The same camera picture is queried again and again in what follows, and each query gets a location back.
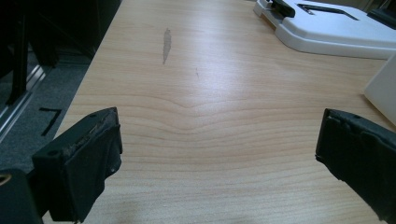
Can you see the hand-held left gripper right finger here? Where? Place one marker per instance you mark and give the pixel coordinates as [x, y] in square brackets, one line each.
[361, 155]

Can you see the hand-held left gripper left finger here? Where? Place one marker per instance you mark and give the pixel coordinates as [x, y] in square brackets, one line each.
[81, 165]

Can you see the white box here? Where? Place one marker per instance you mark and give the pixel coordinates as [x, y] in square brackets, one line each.
[384, 91]

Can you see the black stand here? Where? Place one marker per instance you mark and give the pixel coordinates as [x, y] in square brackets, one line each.
[18, 53]

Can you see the white plastic base with black parts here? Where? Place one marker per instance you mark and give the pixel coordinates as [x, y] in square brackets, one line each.
[330, 29]

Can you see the metal floor rail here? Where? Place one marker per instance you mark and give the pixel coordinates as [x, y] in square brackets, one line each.
[18, 99]

